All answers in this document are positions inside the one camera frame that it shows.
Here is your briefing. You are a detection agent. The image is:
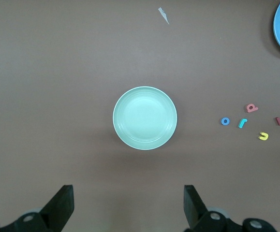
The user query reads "brown table cover sheet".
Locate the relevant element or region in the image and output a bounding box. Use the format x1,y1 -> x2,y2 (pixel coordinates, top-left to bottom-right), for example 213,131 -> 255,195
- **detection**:
0,0 -> 280,232

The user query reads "white paper scrap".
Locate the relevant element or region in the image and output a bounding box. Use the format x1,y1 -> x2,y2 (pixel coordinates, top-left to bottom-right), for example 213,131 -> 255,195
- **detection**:
158,7 -> 170,25

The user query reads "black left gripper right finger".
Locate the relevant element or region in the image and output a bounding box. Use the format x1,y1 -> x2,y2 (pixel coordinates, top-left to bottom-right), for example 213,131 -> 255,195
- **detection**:
184,185 -> 242,232

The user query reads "pink foam letter p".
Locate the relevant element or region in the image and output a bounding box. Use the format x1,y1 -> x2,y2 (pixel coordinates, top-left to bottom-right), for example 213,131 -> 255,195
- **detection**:
245,103 -> 259,114

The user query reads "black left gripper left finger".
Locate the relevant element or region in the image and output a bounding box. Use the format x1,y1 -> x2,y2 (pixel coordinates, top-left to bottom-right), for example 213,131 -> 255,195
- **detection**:
1,185 -> 74,232

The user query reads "green plate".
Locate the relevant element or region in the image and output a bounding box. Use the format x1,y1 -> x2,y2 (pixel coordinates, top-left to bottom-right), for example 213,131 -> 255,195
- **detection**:
112,86 -> 178,150

